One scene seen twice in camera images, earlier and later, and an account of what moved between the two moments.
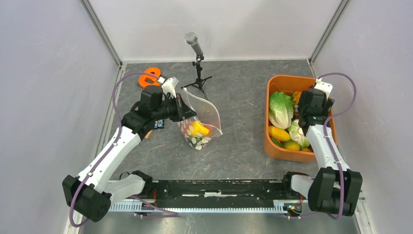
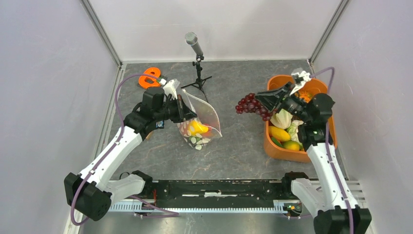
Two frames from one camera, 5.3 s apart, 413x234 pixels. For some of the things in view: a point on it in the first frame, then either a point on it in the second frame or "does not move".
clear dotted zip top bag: (198, 131) does not move
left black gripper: (184, 112) does not move
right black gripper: (327, 107) -> (272, 98)
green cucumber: (277, 142) does not move
